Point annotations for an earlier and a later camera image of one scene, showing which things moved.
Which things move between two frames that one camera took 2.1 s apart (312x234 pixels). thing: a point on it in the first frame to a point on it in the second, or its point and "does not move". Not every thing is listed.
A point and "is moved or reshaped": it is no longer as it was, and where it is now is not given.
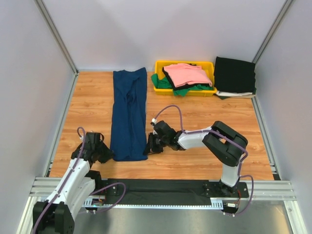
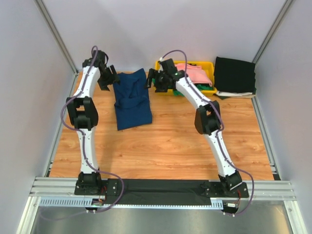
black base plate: (128, 189) does not move
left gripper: (108, 155) to (113, 79)
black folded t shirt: (234, 76) does not move
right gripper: (150, 147) to (160, 88)
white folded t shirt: (232, 93) does not move
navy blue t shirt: (128, 139) is moved or reshaped
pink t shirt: (184, 74) does not move
